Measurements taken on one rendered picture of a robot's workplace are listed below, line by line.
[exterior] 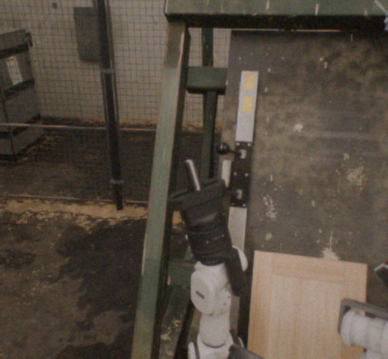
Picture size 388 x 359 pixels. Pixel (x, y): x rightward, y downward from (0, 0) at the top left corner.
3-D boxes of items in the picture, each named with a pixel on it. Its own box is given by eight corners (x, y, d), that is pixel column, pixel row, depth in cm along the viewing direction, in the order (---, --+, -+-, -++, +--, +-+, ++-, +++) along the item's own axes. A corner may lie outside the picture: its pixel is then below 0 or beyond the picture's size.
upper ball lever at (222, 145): (238, 160, 120) (212, 154, 110) (239, 148, 121) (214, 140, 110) (249, 160, 118) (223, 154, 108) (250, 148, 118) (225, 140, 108)
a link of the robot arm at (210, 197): (161, 193, 83) (175, 242, 87) (174, 206, 75) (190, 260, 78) (214, 173, 87) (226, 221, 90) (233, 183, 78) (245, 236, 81)
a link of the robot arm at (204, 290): (217, 246, 88) (214, 288, 95) (189, 267, 83) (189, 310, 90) (240, 261, 85) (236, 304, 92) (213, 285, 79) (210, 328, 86)
